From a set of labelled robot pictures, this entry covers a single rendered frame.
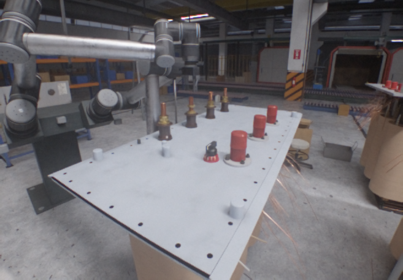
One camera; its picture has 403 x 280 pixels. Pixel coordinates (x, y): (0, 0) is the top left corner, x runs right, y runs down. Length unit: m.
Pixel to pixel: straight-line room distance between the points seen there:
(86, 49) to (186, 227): 0.92
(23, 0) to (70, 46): 0.34
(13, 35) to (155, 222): 1.01
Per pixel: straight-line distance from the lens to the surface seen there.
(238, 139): 0.81
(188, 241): 0.54
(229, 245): 0.53
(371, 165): 3.72
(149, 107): 1.46
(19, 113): 1.90
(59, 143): 3.03
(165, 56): 1.10
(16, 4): 1.34
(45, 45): 1.18
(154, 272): 1.09
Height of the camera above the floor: 1.77
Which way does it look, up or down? 18 degrees down
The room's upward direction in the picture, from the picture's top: straight up
